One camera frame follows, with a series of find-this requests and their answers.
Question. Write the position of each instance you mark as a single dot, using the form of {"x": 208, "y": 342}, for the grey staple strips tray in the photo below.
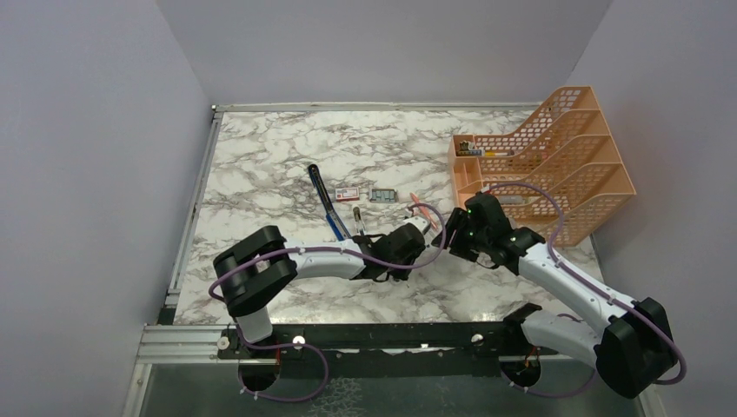
{"x": 383, "y": 195}

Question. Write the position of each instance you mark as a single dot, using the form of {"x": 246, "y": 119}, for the salmon pink pen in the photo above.
{"x": 424, "y": 211}

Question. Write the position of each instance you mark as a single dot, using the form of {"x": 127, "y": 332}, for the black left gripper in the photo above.
{"x": 400, "y": 273}

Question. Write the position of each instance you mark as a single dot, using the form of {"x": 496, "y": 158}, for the red white staple box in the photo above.
{"x": 347, "y": 194}

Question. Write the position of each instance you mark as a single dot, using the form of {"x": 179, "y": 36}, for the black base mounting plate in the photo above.
{"x": 382, "y": 350}

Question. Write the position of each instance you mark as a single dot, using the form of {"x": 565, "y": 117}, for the black binder clips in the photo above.
{"x": 467, "y": 148}

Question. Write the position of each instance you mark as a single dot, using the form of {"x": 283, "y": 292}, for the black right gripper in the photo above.
{"x": 459, "y": 219}

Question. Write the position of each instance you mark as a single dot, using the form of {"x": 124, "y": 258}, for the peach plastic file organizer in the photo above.
{"x": 566, "y": 165}

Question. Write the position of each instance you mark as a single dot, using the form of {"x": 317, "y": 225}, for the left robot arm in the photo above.
{"x": 256, "y": 269}

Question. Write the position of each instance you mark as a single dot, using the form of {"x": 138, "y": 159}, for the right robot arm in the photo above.
{"x": 628, "y": 343}

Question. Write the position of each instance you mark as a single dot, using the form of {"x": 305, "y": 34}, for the grey eraser in organizer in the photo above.
{"x": 511, "y": 199}

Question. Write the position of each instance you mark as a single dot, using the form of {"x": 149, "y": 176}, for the blue stapler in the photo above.
{"x": 332, "y": 218}

